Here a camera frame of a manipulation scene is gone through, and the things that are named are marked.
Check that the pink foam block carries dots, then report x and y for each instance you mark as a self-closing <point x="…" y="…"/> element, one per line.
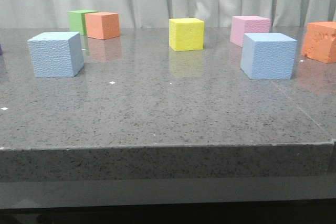
<point x="247" y="24"/>

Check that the damaged orange foam block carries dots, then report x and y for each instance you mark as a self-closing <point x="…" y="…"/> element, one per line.
<point x="319" y="42"/>

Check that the yellow foam block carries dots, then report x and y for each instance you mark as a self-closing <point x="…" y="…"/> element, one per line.
<point x="186" y="34"/>

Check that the green foam block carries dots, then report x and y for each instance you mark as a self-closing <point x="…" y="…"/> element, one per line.
<point x="77" y="21"/>

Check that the blue foam block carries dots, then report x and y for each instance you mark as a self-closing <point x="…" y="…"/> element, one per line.
<point x="56" y="54"/>
<point x="268" y="56"/>

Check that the orange foam block back left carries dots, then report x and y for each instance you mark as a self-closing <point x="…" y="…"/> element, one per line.
<point x="102" y="25"/>

